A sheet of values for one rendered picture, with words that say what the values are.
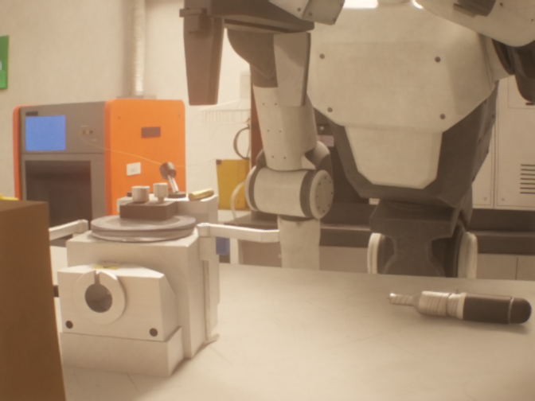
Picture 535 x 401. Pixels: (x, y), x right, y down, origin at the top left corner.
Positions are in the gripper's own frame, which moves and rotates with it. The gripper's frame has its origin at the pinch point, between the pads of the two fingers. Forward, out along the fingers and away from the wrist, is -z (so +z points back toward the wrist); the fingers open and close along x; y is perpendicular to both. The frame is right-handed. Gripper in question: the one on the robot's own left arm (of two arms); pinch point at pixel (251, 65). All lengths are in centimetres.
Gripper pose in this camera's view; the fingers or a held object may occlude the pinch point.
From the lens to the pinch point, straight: 51.0
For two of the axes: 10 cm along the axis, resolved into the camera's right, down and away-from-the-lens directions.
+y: 8.0, 0.7, -5.9
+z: -0.1, -9.9, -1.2
